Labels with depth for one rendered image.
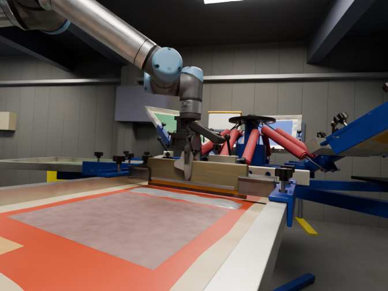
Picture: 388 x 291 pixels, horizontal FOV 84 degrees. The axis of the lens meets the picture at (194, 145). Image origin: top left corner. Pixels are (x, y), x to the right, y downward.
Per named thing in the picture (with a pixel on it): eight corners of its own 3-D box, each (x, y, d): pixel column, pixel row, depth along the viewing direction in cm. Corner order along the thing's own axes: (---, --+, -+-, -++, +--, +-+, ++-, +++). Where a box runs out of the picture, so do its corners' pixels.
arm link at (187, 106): (205, 104, 74) (194, 99, 67) (205, 118, 74) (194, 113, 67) (186, 105, 77) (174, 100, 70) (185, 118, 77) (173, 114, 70)
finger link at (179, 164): (174, 179, 71) (178, 151, 73) (190, 181, 68) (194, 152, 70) (169, 178, 68) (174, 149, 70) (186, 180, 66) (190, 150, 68)
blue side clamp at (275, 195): (291, 227, 46) (293, 194, 46) (267, 223, 48) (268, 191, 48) (295, 201, 73) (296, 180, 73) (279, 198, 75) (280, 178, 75)
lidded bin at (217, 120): (241, 133, 372) (242, 115, 373) (241, 130, 329) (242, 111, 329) (210, 131, 383) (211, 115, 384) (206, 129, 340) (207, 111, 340)
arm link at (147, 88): (145, 59, 62) (182, 64, 64) (144, 72, 72) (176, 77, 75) (143, 86, 61) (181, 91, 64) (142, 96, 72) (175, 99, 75)
